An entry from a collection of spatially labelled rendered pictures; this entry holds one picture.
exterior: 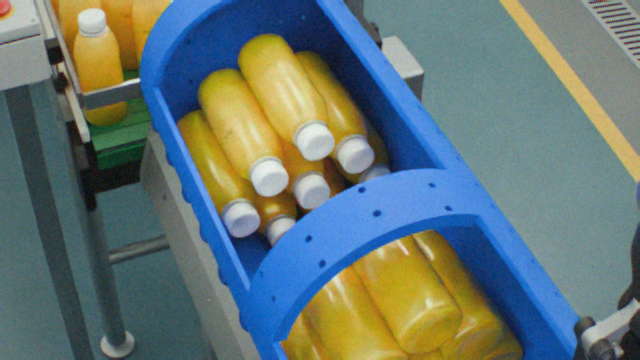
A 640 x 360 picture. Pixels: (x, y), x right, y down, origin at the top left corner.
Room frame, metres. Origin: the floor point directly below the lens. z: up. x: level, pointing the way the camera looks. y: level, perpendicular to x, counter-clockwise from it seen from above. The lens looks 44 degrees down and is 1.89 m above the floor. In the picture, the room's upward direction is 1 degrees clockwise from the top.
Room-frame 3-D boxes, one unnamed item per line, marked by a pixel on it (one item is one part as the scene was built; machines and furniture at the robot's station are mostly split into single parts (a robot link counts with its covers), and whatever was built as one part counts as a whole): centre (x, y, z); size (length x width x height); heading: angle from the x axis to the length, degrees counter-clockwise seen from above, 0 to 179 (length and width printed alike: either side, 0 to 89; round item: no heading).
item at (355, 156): (0.86, -0.05, 1.09); 0.04 x 0.02 x 0.04; 113
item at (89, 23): (1.16, 0.31, 1.07); 0.04 x 0.04 x 0.02
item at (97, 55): (1.16, 0.31, 0.98); 0.07 x 0.07 x 0.17
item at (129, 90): (1.19, 0.15, 0.96); 0.40 x 0.01 x 0.03; 113
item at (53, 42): (1.24, 0.40, 0.94); 0.03 x 0.02 x 0.08; 23
